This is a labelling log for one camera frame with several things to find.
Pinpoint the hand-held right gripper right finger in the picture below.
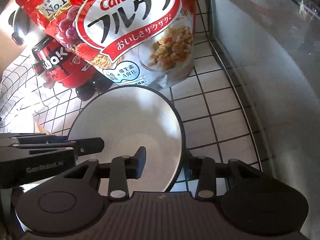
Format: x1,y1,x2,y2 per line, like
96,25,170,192
184,149,263,201

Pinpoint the white bowl with black outside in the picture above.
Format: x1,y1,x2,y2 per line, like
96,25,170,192
67,86,186,193

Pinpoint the grey metal appliance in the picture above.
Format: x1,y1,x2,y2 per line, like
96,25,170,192
207,0,320,183

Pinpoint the red and white cereal bag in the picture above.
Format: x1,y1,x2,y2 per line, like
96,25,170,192
15,0,195,89

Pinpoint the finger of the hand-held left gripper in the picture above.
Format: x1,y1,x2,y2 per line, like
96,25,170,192
0,133,105,156

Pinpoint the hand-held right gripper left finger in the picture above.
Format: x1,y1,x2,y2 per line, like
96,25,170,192
59,146,147,201

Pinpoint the red and black mascot figure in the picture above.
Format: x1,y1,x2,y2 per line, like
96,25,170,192
9,5,116,101

